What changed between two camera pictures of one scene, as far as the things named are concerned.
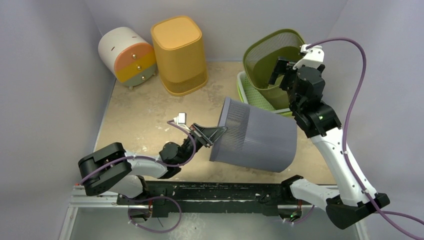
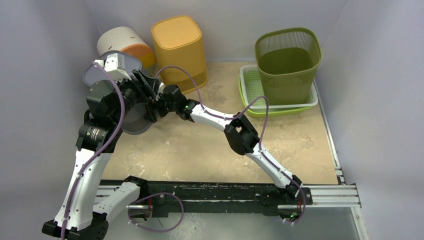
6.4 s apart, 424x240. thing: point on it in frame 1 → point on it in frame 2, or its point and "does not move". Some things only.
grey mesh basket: (255, 137) → (136, 120)
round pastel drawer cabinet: (129, 55) does not move
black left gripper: (208, 135) → (151, 84)
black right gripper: (281, 71) → (154, 108)
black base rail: (165, 197) does not move
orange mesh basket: (179, 52) does not move
